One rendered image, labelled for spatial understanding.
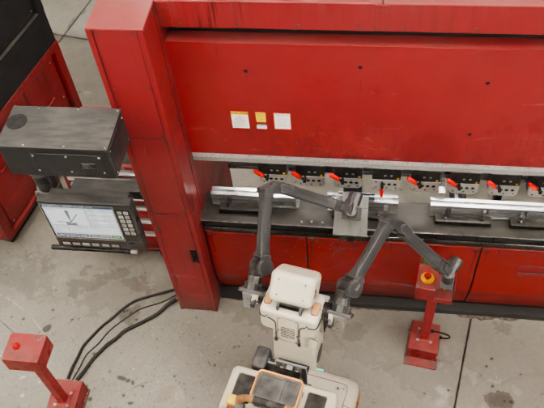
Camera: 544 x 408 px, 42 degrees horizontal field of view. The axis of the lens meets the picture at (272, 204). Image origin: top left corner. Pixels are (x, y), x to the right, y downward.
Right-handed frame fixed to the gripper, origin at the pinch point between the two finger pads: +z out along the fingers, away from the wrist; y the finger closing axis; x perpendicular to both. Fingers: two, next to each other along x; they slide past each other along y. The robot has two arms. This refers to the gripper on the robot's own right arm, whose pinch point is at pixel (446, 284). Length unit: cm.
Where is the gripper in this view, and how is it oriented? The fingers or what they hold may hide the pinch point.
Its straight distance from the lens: 393.3
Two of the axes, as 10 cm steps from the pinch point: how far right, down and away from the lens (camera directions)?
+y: 2.5, -9.0, 3.6
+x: -9.6, -1.7, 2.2
